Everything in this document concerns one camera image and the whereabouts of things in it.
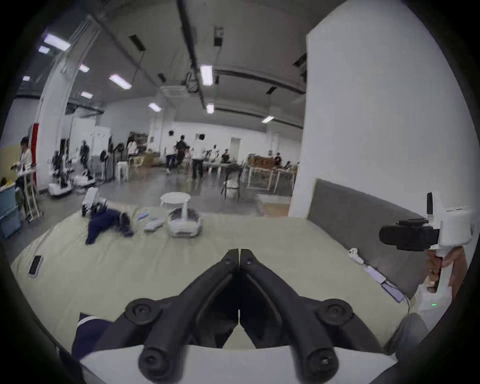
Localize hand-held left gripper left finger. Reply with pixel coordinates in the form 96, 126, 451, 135
94, 248, 240, 383

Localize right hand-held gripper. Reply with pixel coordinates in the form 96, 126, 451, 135
379, 191, 474, 314

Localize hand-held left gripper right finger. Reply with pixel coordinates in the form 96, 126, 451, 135
240, 248, 384, 382

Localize person's right hand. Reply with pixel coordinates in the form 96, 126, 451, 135
427, 247, 469, 299

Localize grey padded headboard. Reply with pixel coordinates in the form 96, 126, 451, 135
307, 178, 433, 299

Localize dark blue garment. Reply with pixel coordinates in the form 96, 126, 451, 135
85, 208, 134, 245
71, 313, 124, 361

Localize bed with beige sheet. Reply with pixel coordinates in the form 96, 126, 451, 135
11, 202, 418, 354

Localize round white device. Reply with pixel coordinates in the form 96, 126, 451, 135
167, 208, 204, 238

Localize person's legs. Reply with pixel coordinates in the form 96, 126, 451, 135
383, 313, 430, 357

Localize round white stool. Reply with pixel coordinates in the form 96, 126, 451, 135
160, 192, 191, 220

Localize spare white hand-held gripper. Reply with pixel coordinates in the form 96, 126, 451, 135
81, 187, 109, 217

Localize row of tables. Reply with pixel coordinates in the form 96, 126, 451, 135
242, 154, 299, 196

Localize black chair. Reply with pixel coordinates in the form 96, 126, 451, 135
220, 165, 243, 200

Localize group of people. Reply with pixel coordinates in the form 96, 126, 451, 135
207, 145, 234, 166

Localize white wheeled robot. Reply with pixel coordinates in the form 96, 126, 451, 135
72, 140, 97, 187
47, 149, 74, 197

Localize white rolling stand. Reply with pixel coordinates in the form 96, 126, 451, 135
15, 165, 44, 223

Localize blue storage bin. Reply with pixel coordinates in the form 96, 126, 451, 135
0, 184, 22, 239

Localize white power strip with cable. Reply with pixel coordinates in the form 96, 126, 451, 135
348, 247, 410, 312

